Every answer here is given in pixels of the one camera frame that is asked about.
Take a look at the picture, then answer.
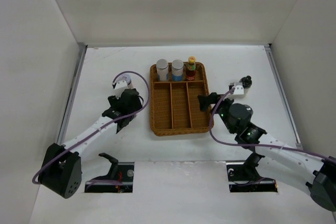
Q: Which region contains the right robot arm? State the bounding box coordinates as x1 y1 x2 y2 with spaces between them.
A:
197 90 335 212

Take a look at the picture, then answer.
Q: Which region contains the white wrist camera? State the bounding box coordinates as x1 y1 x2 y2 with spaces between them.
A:
228 82 245 100
112 80 129 99

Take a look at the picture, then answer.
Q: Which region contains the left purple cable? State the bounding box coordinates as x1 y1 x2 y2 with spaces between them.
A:
31 70 151 185

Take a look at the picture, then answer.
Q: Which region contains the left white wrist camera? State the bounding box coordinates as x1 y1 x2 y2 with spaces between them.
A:
112 80 129 99

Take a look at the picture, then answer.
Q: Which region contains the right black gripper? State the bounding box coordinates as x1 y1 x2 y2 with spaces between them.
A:
198 92 237 134

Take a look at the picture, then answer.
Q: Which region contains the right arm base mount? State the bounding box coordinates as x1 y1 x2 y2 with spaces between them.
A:
226 153 278 193

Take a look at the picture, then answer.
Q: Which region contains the red sauce bottle yellow cap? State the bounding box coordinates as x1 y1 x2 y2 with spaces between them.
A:
186 56 196 81

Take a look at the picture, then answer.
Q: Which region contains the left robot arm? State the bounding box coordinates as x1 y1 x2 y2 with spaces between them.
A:
33 89 143 199

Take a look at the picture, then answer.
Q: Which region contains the brown wicker divided tray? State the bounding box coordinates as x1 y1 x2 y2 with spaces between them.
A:
150 62 211 136

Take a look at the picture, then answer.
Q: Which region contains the blue label spice jar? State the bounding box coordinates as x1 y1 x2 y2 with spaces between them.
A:
172 60 184 81

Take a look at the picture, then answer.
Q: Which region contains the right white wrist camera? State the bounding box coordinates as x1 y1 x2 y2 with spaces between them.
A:
228 82 245 100

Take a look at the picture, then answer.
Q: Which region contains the white bottle black cap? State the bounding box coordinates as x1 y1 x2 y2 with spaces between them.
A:
239 75 253 97

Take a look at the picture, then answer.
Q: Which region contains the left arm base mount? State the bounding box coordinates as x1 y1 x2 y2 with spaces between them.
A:
84 153 135 194

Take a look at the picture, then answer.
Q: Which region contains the purple label spice jar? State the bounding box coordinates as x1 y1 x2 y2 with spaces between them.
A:
156 59 169 82

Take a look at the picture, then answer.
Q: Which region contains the red label jar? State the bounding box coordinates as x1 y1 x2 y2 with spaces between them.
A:
122 74 134 89

